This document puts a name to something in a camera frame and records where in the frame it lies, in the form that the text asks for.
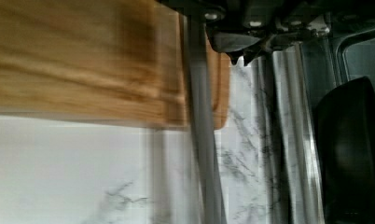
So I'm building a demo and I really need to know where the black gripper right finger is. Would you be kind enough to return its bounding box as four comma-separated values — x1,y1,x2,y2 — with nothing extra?
314,77,375,224

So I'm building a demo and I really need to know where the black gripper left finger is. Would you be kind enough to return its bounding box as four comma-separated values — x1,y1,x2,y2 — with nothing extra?
206,26,261,65

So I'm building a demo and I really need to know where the bamboo cutting board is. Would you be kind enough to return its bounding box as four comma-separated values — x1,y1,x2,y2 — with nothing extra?
0,0,232,131

